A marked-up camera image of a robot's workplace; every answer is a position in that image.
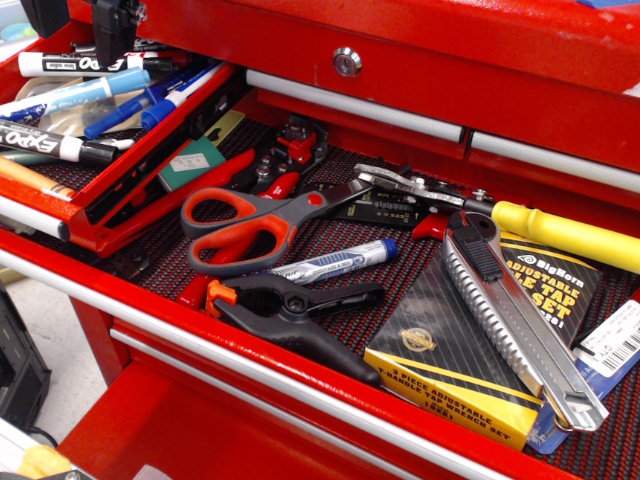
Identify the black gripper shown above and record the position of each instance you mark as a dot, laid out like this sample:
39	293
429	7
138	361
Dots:
115	24

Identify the silver drawer lock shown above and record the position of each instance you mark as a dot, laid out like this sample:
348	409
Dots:
347	62

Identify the black expo marker lower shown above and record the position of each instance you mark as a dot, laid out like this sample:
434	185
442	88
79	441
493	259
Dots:
64	147

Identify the orange marker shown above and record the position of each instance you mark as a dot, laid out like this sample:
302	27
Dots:
22	174

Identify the black spring clamp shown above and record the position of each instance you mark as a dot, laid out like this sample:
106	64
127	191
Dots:
276	309

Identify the yellow handled pliers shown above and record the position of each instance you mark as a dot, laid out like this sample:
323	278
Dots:
577	238

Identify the black expo marker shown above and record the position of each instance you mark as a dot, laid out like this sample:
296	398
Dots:
34	64
64	147

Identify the green white card package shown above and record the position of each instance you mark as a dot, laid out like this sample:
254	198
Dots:
194	160

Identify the light blue cap marker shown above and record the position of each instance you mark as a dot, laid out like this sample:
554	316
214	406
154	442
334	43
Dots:
129	80

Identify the black crate on floor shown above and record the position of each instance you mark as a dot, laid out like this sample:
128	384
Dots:
25	378

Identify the black expo marker top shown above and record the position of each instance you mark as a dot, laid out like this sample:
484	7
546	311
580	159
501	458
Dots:
34	64

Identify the black yellow tap wrench box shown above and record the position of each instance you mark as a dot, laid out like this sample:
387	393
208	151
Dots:
433	353

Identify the red tool chest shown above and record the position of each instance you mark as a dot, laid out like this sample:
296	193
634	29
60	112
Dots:
529	100

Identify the orange grey scissors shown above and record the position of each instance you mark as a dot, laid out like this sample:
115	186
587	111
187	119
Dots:
254	214

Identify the black yellow wire stripper tool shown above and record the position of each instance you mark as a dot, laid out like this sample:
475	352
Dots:
382	208

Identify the red upper small drawer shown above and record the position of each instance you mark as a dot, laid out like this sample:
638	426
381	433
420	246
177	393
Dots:
102	209

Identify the blue grey marker pen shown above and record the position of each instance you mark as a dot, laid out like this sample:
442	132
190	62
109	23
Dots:
338	263

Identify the silver black box cutter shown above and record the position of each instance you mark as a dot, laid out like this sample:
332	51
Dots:
515	326

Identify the blue drill bit package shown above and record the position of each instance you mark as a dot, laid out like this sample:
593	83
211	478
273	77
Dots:
604	357

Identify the dark blue marker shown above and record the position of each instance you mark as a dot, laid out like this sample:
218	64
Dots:
150	96

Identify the blue marker with white body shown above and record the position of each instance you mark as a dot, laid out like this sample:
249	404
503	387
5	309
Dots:
154	115

